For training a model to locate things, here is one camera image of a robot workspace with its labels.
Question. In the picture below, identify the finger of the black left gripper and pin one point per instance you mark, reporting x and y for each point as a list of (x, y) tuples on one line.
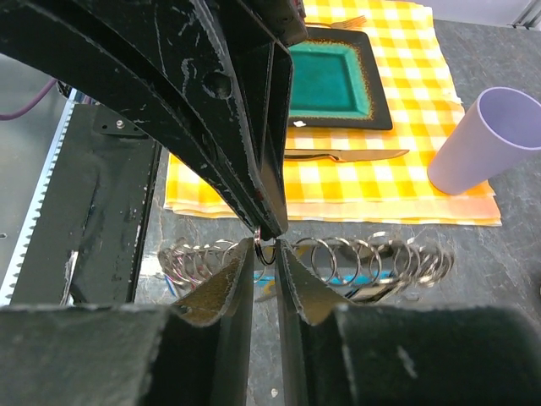
[(163, 65), (259, 35)]

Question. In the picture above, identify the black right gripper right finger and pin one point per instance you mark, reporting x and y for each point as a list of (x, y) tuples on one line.
[(335, 352)]

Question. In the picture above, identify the white toothed cable rail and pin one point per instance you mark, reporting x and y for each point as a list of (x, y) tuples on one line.
[(32, 216)]

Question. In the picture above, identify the gold knife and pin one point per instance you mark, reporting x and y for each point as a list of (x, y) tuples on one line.
[(343, 155)]

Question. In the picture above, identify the blue carabiner keyring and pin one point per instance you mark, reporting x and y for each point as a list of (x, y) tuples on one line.
[(266, 284)]

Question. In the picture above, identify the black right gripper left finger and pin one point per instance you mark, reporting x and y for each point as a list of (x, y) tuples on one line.
[(192, 352)]

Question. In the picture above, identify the gold fork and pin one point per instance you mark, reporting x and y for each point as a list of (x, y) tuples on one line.
[(348, 24)]

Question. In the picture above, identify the orange checkered cloth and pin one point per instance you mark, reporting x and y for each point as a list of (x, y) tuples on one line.
[(424, 108)]

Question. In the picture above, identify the teal square plate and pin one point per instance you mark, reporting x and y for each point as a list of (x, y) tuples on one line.
[(336, 82)]

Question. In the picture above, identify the purple plastic cup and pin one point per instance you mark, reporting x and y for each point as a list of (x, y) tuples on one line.
[(499, 130)]

